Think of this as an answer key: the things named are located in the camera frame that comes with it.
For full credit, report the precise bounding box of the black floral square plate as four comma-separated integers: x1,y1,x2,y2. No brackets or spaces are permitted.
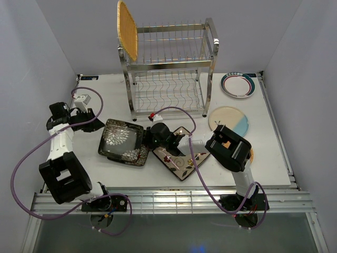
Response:
98,119,149,167

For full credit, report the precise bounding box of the square woven bamboo plate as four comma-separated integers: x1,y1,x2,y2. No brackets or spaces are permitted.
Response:
117,1,138,62

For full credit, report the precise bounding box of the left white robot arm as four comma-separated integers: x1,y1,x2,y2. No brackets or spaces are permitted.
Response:
39,102,112,211

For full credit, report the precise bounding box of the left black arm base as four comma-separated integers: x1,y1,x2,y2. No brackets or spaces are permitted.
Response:
81,195,127,213

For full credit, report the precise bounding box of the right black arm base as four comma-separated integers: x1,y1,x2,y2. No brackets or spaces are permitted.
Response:
219,193,266,211

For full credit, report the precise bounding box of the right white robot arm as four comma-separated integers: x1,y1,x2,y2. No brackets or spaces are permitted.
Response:
145,123,258,209

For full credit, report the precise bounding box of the steel two-tier dish rack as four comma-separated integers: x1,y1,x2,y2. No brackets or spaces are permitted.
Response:
117,18,220,121

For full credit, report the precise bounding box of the left blue table label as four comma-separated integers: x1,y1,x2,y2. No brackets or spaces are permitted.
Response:
81,76,99,81

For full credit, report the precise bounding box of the blue table label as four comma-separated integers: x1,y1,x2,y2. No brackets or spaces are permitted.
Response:
81,76,99,81
246,73,257,77

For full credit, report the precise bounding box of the beige floral square plate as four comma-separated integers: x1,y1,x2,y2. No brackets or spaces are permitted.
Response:
152,126,210,181

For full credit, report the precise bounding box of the cream and blue round plate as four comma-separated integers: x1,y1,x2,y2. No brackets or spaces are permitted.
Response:
209,106,249,137

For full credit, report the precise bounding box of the white plate teal red rim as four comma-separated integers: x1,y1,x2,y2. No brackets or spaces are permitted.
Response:
221,72,255,99

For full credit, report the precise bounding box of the round woven bamboo plate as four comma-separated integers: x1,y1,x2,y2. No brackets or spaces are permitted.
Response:
250,148,254,163

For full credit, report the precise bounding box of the right blue table label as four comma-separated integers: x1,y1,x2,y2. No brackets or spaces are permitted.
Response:
246,73,257,77

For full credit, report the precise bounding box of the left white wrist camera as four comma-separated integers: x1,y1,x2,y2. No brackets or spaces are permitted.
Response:
73,94,91,112

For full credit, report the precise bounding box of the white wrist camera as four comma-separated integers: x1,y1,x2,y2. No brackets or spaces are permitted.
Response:
148,113,163,124
73,94,91,112

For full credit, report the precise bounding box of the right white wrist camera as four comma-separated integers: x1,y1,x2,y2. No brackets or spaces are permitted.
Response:
148,113,163,124

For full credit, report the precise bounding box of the aluminium front rail frame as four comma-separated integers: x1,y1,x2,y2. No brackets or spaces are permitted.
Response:
31,189,329,252

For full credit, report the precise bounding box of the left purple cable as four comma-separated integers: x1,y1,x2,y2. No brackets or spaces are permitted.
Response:
10,86,133,237

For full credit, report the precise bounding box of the purple cable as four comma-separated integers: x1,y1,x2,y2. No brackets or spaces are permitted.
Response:
10,86,133,237
152,106,270,230

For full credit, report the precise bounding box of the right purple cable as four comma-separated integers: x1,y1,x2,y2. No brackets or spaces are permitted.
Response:
152,106,270,230

